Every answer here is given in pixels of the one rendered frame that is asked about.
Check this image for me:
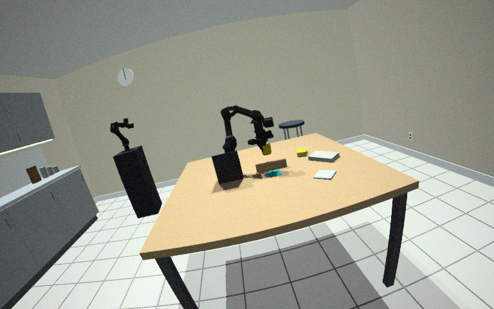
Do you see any white flat square pad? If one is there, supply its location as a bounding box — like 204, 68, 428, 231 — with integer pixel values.
313, 170, 336, 180

